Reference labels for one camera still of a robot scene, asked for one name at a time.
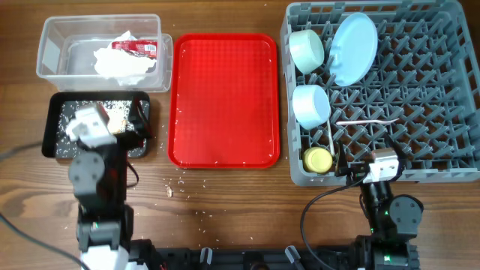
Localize white plastic spoon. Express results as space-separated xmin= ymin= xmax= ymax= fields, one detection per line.
xmin=326 ymin=120 xmax=335 ymax=157

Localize yellow plastic cup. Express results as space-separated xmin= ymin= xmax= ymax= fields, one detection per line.
xmin=303 ymin=147 xmax=333 ymax=174

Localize black food waste tray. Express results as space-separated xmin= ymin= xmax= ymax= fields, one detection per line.
xmin=41 ymin=91 xmax=150 ymax=159

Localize red snack wrapper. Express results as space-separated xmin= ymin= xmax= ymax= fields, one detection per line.
xmin=112 ymin=40 xmax=158 ymax=59

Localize white plastic fork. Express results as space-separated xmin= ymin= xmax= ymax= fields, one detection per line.
xmin=335 ymin=118 xmax=399 ymax=126

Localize white napkin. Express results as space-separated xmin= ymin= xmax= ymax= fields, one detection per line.
xmin=93 ymin=31 xmax=157 ymax=86

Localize green bowl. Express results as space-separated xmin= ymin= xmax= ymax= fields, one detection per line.
xmin=289 ymin=29 xmax=325 ymax=74

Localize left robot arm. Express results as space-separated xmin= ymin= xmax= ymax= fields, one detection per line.
xmin=66 ymin=99 xmax=159 ymax=269

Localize red serving tray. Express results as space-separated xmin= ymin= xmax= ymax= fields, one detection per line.
xmin=167 ymin=33 xmax=281 ymax=169

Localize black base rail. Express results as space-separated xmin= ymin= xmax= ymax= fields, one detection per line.
xmin=127 ymin=245 xmax=419 ymax=270

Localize food crumb on table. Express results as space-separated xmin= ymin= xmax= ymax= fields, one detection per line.
xmin=166 ymin=186 xmax=173 ymax=198

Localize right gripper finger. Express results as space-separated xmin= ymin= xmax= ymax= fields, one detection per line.
xmin=384 ymin=134 xmax=407 ymax=161
xmin=335 ymin=141 xmax=348 ymax=173

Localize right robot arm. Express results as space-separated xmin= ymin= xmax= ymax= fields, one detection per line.
xmin=335 ymin=135 xmax=424 ymax=270

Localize large light blue plate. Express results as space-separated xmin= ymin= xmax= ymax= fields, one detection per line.
xmin=329 ymin=12 xmax=378 ymax=86

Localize clear plastic waste bin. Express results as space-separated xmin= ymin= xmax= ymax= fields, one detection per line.
xmin=36 ymin=14 xmax=173 ymax=92

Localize rice and food scraps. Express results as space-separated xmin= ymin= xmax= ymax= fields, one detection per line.
xmin=54 ymin=100 xmax=134 ymax=158

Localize light blue bowl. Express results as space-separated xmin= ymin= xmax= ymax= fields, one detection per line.
xmin=292 ymin=85 xmax=331 ymax=130

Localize grey dishwasher rack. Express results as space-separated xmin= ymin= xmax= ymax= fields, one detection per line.
xmin=280 ymin=1 xmax=479 ymax=186

